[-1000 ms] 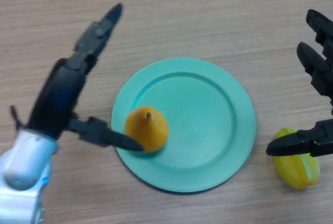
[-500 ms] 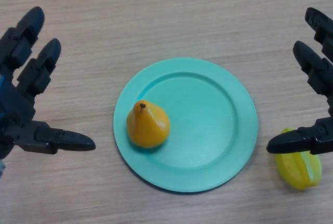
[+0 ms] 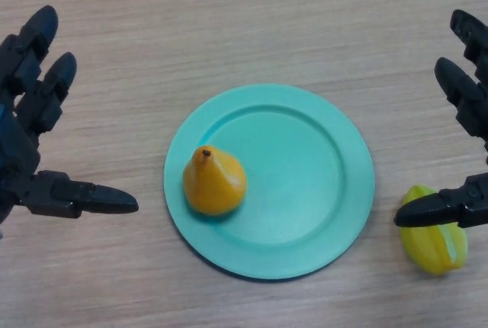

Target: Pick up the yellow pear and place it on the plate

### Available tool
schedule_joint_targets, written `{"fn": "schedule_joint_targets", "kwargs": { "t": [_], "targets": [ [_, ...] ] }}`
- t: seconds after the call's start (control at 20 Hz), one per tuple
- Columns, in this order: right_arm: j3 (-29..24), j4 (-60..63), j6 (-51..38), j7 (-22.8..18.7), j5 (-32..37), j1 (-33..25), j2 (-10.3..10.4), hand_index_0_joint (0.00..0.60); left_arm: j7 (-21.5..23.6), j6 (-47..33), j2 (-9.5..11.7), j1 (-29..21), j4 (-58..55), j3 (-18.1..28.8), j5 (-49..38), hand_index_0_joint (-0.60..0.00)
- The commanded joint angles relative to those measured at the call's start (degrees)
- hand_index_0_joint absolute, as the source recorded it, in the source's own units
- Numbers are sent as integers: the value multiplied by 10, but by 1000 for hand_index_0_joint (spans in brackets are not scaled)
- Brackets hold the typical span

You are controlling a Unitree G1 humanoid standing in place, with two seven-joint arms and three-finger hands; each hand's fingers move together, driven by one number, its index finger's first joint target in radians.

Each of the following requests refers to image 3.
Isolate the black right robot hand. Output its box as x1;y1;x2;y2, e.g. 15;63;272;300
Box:
393;9;488;230

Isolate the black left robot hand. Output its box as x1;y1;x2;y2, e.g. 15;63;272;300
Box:
0;5;140;230

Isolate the yellow pear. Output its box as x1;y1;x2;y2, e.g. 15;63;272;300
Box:
182;145;248;217

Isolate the green round plate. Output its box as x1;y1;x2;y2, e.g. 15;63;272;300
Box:
163;83;375;281

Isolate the yellow-green starfruit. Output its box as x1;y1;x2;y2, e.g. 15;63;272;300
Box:
399;185;469;276

